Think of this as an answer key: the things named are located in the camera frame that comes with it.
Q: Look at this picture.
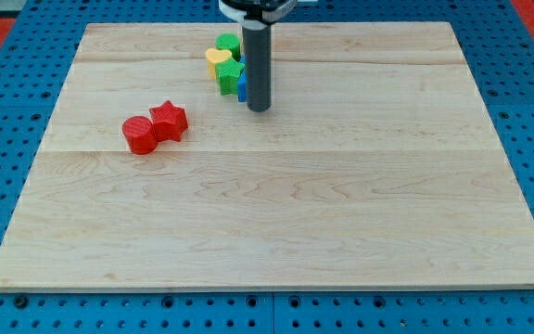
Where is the yellow heart block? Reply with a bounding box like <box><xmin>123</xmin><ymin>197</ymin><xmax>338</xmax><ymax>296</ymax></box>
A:
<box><xmin>205</xmin><ymin>48</ymin><xmax>232</xmax><ymax>81</ymax></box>

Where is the green cylinder block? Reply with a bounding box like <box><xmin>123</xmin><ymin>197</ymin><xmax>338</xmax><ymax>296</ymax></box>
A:
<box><xmin>215</xmin><ymin>33</ymin><xmax>241</xmax><ymax>61</ymax></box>

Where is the red star block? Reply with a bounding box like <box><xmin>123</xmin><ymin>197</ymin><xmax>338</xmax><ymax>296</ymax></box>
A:
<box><xmin>149</xmin><ymin>100</ymin><xmax>188</xmax><ymax>142</ymax></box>

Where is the wooden board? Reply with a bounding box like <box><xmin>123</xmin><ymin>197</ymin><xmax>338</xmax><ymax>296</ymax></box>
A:
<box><xmin>0</xmin><ymin>21</ymin><xmax>534</xmax><ymax>293</ymax></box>

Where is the blue block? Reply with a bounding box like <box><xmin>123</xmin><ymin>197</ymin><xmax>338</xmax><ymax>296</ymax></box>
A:
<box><xmin>237</xmin><ymin>70</ymin><xmax>248</xmax><ymax>103</ymax></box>

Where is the red cylinder block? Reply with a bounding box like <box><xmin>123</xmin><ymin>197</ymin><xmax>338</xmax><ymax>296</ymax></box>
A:
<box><xmin>121</xmin><ymin>116</ymin><xmax>158</xmax><ymax>155</ymax></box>

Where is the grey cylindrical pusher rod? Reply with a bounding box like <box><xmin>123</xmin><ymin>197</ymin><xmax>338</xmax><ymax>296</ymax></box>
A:
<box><xmin>241</xmin><ymin>19</ymin><xmax>272</xmax><ymax>112</ymax></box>

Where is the green star block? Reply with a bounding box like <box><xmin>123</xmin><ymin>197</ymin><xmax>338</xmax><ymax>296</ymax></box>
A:
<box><xmin>215</xmin><ymin>58</ymin><xmax>246</xmax><ymax>96</ymax></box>

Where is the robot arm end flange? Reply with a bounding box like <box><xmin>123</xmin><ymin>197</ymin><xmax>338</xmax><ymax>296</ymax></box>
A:
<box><xmin>218</xmin><ymin>0</ymin><xmax>298</xmax><ymax>25</ymax></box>

